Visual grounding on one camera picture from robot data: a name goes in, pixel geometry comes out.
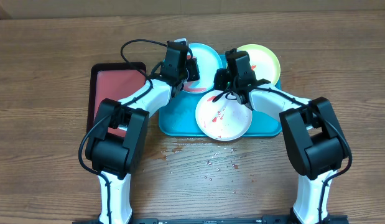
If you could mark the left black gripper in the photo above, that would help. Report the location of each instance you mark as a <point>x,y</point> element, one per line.
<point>193,65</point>

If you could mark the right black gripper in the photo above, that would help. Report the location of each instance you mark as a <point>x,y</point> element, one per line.
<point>225,76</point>

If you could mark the light blue plate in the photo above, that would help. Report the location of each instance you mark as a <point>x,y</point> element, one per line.
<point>208,61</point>

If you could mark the white plate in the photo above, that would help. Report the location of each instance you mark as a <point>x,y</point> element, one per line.
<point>223,120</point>

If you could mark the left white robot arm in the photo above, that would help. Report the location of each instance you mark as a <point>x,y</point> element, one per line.
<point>112,148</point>

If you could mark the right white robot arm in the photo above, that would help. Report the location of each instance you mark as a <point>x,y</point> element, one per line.
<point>316,146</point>

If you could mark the teal plastic tray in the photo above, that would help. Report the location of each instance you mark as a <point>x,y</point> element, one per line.
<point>178,119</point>

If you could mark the black tray with red liquid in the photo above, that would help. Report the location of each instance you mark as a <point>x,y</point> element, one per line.
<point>114,81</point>

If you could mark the yellow-green plate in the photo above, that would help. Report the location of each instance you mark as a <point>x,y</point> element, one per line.
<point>263,62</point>

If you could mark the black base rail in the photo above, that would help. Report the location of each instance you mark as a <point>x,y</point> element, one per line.
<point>211,221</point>

